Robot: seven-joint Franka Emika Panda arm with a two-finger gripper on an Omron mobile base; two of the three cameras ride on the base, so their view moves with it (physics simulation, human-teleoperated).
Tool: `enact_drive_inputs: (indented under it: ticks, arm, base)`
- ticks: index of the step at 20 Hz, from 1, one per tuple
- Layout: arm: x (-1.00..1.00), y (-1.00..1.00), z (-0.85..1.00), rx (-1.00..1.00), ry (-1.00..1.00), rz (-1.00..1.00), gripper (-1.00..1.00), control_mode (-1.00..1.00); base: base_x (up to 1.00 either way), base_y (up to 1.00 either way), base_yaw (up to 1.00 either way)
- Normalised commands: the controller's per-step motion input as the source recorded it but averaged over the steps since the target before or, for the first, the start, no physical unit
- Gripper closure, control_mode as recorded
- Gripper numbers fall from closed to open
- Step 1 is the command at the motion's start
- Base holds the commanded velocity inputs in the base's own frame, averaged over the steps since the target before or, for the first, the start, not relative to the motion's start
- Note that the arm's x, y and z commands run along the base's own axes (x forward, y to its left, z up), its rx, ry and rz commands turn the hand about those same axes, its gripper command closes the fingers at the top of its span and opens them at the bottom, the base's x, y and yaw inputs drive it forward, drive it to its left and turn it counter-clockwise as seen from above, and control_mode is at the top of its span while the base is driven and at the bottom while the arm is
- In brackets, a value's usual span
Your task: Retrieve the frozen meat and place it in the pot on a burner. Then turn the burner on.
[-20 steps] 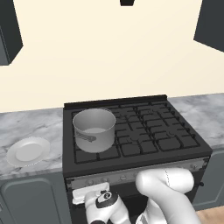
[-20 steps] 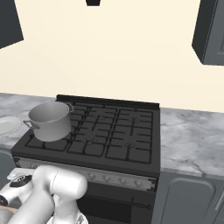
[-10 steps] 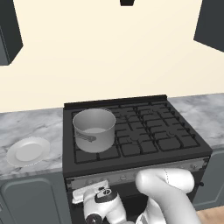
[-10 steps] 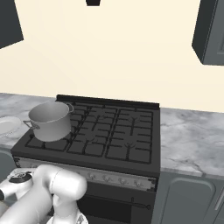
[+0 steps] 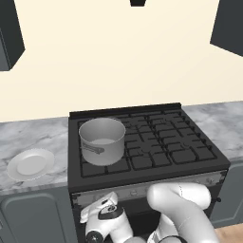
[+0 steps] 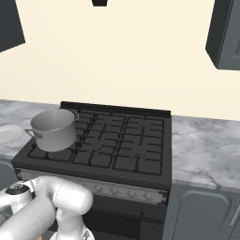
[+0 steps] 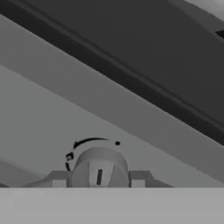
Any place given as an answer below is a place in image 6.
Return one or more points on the black range hood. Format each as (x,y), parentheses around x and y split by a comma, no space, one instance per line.
(100,2)

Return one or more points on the white plate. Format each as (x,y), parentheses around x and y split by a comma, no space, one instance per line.
(8,133)

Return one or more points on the grey metal pot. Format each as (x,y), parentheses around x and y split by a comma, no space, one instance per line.
(54,131)

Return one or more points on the silver stove knob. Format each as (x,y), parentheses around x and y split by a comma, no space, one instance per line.
(98,188)
(132,194)
(148,196)
(114,191)

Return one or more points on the grey base cabinet door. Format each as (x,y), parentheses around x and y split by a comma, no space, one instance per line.
(7,175)
(200,215)

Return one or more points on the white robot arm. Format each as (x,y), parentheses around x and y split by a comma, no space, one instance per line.
(47,206)

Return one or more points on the dark grey wall cabinet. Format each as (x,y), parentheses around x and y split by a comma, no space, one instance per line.
(225,31)
(9,23)

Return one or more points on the black gas stove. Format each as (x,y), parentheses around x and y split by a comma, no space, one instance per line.
(118,146)

